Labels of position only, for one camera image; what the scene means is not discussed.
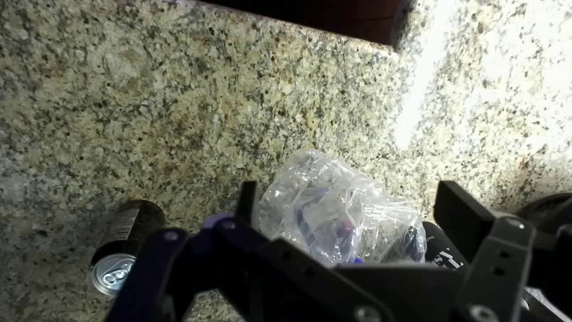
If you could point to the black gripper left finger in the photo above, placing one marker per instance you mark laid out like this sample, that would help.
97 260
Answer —
238 274

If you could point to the black rounded object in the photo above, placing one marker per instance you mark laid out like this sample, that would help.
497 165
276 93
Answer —
547 208

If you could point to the clear plastic bag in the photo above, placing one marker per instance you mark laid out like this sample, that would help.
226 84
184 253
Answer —
333 197

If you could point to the black drink can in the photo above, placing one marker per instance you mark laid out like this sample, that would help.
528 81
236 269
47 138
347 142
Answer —
122 251

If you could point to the black marker pen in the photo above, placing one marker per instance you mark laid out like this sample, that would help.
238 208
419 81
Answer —
444 247

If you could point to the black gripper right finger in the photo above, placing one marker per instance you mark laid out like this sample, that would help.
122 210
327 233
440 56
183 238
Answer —
497 261

